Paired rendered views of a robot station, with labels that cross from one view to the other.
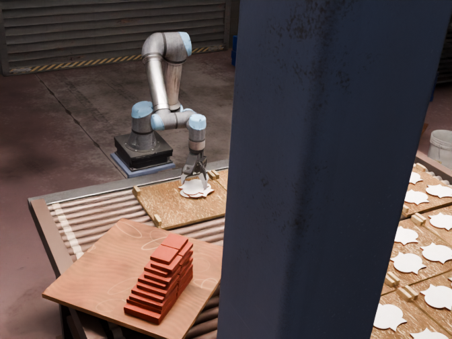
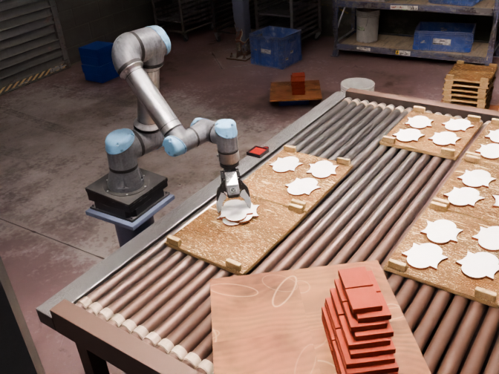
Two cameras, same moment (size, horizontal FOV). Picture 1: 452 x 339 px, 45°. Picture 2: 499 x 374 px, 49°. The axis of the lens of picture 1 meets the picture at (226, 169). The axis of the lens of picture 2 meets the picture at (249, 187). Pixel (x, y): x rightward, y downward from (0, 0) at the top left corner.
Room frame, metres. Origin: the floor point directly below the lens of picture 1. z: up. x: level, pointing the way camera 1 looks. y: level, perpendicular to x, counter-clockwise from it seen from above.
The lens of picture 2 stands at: (0.64, 0.75, 2.07)
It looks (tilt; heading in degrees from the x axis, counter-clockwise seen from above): 31 degrees down; 337
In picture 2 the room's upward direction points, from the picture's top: 5 degrees counter-clockwise
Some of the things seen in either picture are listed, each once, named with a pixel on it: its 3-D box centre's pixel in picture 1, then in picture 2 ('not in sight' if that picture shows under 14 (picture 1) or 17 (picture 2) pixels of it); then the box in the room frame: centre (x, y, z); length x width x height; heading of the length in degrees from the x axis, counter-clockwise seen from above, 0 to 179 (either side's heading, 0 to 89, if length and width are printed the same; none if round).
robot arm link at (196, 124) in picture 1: (196, 127); (226, 136); (2.28, 0.14, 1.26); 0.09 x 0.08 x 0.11; 23
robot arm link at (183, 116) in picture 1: (186, 120); (203, 131); (2.36, 0.20, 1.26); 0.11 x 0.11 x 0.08; 23
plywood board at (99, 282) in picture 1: (146, 272); (310, 333); (1.52, 0.25, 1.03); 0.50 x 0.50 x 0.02; 70
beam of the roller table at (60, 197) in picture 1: (229, 167); (237, 176); (2.62, -0.02, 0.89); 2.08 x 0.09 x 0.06; 120
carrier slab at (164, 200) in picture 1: (186, 200); (237, 228); (2.18, 0.17, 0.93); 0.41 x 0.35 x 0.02; 120
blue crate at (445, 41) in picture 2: not in sight; (444, 36); (5.34, -3.74, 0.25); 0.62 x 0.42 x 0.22; 41
